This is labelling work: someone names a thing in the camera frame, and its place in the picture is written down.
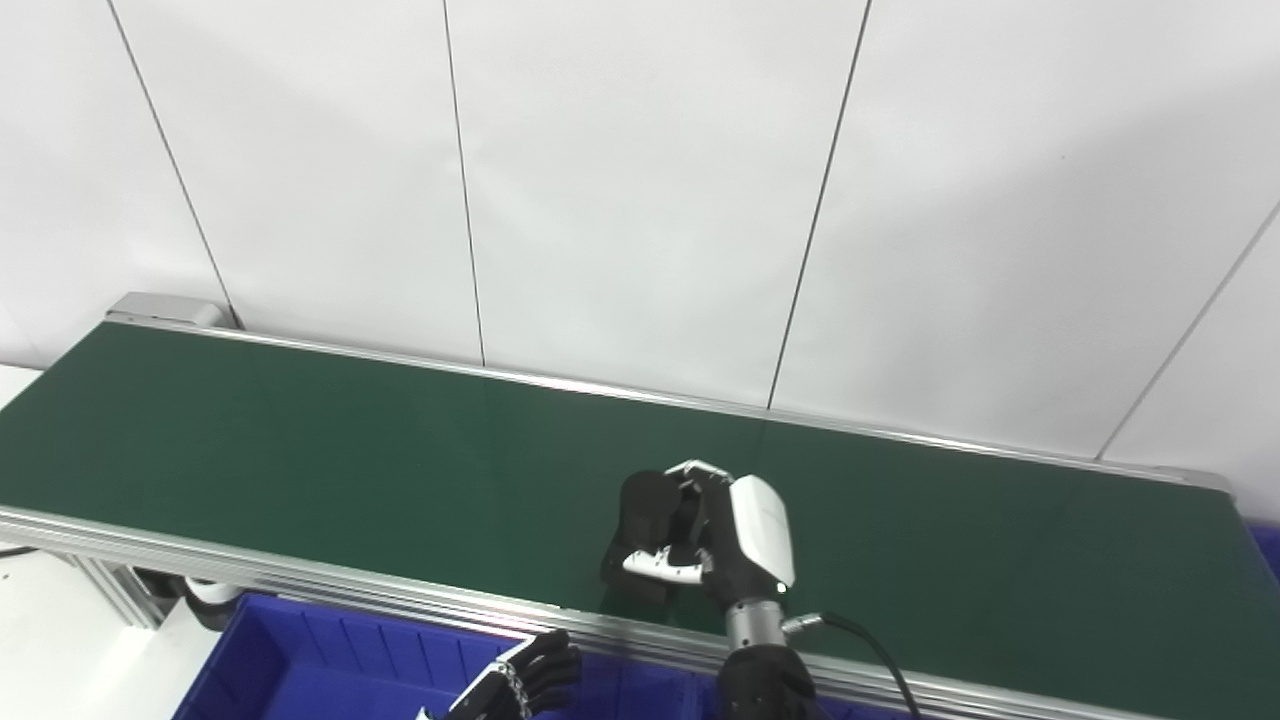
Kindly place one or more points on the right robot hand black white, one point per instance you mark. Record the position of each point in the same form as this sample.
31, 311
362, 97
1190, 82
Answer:
755, 535

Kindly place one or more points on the aluminium conveyor leg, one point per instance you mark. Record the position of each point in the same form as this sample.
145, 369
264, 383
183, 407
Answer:
115, 590

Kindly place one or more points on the black cylinder-on-block part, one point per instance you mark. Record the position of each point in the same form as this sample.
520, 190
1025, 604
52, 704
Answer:
645, 505

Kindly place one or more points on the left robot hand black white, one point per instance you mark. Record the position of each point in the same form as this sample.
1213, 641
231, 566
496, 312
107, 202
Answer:
520, 675

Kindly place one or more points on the green conveyor belt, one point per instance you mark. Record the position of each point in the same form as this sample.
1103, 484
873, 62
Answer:
350, 450

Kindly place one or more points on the blue plastic bin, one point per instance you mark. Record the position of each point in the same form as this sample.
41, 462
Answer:
1268, 550
850, 712
320, 665

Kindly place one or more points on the black white conveyor motor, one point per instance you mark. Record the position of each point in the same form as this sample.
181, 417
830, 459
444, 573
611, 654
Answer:
205, 595

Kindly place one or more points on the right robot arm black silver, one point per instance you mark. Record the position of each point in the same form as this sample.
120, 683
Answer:
760, 670

